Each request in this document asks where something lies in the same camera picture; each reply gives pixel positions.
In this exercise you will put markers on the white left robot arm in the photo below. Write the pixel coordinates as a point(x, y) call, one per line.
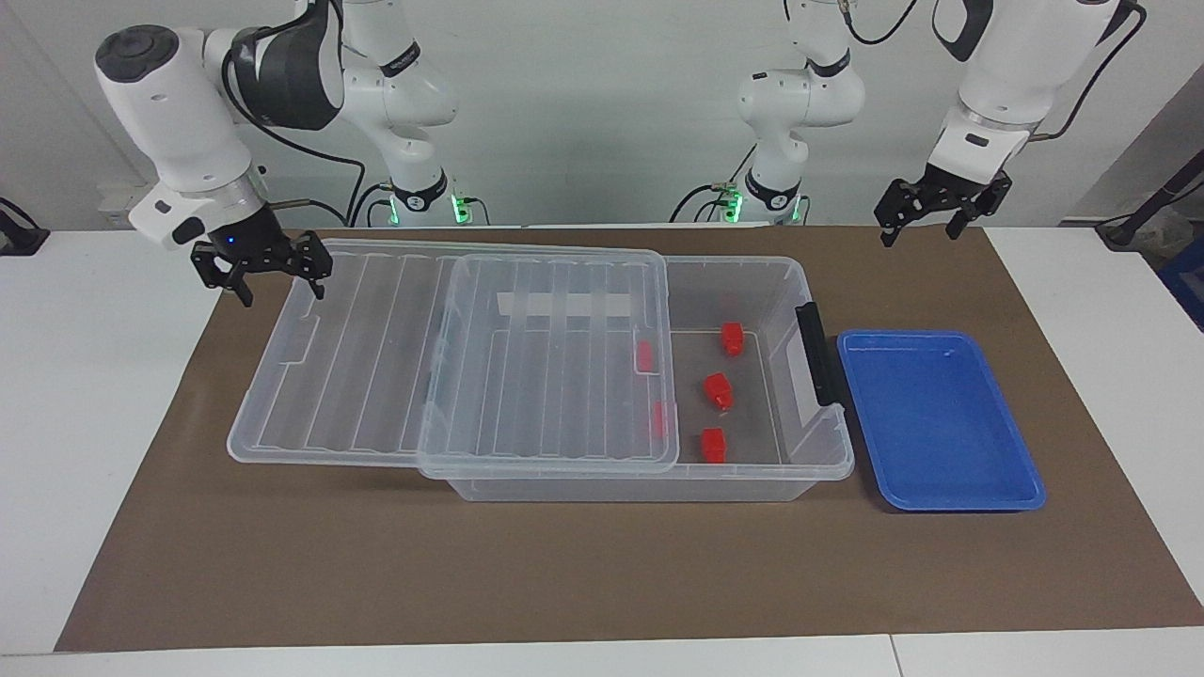
point(1025, 56)

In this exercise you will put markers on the black stand leg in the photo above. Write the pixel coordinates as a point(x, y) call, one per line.
point(1157, 197)

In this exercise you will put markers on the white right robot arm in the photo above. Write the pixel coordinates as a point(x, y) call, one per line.
point(169, 103)

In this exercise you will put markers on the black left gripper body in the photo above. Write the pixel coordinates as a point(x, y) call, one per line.
point(964, 186)

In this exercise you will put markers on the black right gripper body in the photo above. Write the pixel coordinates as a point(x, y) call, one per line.
point(246, 246)

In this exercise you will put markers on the blue plastic tray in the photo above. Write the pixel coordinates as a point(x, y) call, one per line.
point(941, 423)

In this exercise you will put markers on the brown table mat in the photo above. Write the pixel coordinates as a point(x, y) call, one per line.
point(282, 564)

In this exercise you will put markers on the black clamp mount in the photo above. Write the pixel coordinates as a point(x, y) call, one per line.
point(19, 240)

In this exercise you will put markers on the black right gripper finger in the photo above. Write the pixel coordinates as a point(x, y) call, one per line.
point(242, 285)
point(318, 265)

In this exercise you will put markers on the clear plastic storage box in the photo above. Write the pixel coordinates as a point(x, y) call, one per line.
point(611, 489)

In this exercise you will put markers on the clear ribbed plastic lid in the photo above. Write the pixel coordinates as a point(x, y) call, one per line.
point(376, 376)

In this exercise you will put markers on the red block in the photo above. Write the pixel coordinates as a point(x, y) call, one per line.
point(713, 445)
point(720, 390)
point(643, 355)
point(660, 418)
point(733, 338)

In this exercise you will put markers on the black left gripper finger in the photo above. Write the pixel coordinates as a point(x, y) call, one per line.
point(967, 216)
point(899, 205)

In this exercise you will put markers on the blue crate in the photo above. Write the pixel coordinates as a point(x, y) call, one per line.
point(1187, 282)

